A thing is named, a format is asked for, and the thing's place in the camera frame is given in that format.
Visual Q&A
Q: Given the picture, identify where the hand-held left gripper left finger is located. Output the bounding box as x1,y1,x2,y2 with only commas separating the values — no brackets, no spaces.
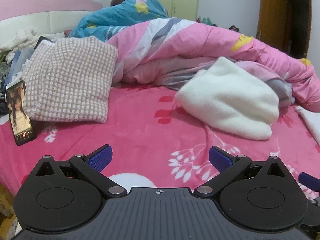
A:
31,144,128,198

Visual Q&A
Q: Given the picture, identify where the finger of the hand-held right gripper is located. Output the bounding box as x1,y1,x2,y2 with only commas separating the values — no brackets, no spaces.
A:
299,172,320,193

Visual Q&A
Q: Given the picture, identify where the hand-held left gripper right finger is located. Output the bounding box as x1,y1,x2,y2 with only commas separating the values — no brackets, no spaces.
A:
194,145,292,198

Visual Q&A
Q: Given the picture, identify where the white fluffy sweater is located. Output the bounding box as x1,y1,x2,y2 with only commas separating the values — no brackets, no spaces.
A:
175,56,280,140

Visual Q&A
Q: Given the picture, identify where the pile of mixed clothes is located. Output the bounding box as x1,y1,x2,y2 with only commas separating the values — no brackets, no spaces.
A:
0,29,40,117

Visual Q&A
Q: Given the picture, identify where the pink fleece bed blanket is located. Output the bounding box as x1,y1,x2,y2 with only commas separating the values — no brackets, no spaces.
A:
0,82,320,198

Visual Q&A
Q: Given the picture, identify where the folded white cloth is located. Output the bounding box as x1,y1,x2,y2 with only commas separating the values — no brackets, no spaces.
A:
295,106,320,145

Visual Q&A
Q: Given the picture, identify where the pink checked pillow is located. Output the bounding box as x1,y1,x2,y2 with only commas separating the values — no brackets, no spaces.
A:
21,36,119,124

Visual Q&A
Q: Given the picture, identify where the smartphone with lit screen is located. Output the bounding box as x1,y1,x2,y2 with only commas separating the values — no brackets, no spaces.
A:
5,80,37,146

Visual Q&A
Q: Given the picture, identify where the pink floral quilt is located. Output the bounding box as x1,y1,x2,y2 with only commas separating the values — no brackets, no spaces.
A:
107,17,320,113

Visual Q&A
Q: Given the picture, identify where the pink and white headboard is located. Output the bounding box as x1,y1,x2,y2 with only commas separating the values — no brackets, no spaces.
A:
0,0,103,47

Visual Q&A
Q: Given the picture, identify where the brown wooden door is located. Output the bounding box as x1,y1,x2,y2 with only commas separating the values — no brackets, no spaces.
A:
257,0,313,60

